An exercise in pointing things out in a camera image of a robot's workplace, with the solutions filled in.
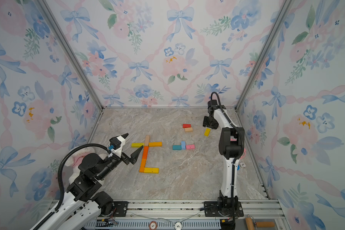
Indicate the yellow long block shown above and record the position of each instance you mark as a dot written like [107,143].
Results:
[151,170]

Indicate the light blue block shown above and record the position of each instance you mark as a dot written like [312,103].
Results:
[183,145]

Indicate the orange small block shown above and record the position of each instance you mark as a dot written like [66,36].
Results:
[142,165]

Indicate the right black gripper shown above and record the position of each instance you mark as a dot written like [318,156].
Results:
[215,126]

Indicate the wooden handle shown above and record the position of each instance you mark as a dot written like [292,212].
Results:
[252,224]

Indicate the tan wood block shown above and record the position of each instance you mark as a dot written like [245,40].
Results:
[188,129]

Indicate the teal block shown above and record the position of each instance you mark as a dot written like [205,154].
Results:
[176,147]

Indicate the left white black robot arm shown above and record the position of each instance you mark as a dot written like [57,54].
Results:
[82,200]

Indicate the white plush bear pink shirt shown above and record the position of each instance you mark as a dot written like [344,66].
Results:
[75,160]

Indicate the lime yellow block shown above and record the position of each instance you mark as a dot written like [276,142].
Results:
[137,145]

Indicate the natural wood block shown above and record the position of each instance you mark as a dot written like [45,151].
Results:
[147,140]

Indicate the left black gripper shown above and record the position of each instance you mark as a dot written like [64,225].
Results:
[133,156]

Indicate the amber yellow block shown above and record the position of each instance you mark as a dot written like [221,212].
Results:
[155,144]

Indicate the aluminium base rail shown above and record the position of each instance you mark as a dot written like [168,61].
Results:
[188,215]

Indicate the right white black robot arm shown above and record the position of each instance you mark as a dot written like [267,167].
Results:
[231,148]

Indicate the pink block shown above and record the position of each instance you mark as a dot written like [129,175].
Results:
[189,147]

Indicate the red-orange block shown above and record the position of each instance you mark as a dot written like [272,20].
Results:
[145,152]

